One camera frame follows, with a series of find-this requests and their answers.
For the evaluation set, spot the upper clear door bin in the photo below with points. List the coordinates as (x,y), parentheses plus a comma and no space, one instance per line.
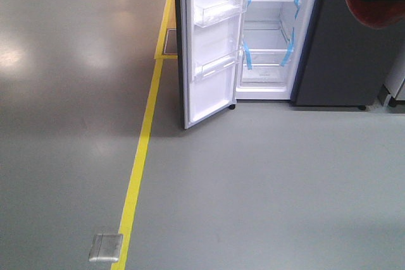
(216,13)

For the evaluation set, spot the clear crisper drawer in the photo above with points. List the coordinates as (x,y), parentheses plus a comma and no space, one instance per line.
(262,75)

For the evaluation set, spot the fridge door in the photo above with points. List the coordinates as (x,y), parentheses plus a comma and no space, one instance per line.
(202,99)

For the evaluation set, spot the yellow floor tape line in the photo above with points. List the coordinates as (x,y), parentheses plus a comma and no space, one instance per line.
(134,184)

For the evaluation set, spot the clear door bin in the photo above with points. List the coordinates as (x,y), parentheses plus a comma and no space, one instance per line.
(205,69)
(216,13)

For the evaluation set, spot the grey kitchen island cabinet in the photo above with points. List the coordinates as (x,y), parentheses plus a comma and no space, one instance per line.
(392,91)

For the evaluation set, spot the blue tape strip lower left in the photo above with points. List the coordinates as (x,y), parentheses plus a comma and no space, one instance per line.
(247,55)

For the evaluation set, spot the lower clear door bin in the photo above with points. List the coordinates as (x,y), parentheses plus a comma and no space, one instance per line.
(205,69)

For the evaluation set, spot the lower steel floor outlet cover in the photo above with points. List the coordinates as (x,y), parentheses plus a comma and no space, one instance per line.
(106,248)

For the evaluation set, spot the blue tape strip lower right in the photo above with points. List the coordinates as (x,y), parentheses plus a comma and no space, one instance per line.
(290,49)

